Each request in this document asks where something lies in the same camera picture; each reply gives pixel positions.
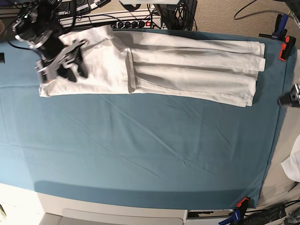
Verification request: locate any orange blue clamp bottom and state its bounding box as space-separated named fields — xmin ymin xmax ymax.
xmin=218 ymin=197 xmax=250 ymax=225

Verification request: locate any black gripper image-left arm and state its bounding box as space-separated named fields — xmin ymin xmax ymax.
xmin=35 ymin=39 xmax=89 ymax=82

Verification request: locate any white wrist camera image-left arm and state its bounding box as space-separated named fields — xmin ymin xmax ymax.
xmin=35 ymin=60 xmax=58 ymax=83

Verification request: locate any blue black clamp top right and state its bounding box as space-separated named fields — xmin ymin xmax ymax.
xmin=259 ymin=14 xmax=289 ymax=42

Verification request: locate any teal table cloth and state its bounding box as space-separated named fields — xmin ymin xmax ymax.
xmin=0 ymin=39 xmax=297 ymax=210

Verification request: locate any black cable bundle top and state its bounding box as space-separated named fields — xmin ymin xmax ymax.
xmin=154 ymin=0 xmax=199 ymax=31

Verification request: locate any orange black clamp top right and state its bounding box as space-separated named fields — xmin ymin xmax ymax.
xmin=278 ymin=36 xmax=296 ymax=61

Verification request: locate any black gripper image-right arm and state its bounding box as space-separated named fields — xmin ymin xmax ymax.
xmin=278 ymin=83 xmax=300 ymax=108

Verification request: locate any black power strip red switch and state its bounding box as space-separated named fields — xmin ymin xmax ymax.
xmin=116 ymin=20 xmax=153 ymax=29

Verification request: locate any white cloth right edge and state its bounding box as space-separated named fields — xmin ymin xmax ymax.
xmin=281 ymin=136 xmax=300 ymax=182

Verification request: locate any white T-shirt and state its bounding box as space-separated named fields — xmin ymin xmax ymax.
xmin=39 ymin=25 xmax=266 ymax=107

